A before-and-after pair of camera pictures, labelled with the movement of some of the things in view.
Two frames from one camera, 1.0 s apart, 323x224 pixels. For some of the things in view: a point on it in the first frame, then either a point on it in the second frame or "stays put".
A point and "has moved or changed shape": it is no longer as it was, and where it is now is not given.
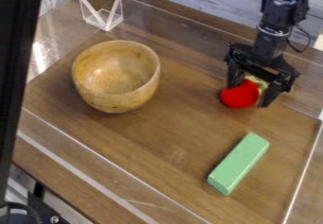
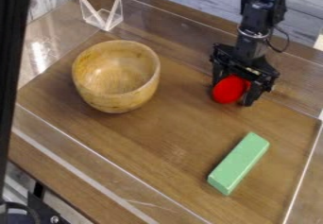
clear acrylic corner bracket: x=103 y=19 stays put
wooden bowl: x=115 y=75 stays put
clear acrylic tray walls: x=186 y=112 stays put
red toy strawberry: x=242 y=94 has moved or changed shape
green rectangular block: x=238 y=163 stays put
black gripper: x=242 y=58 -> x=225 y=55
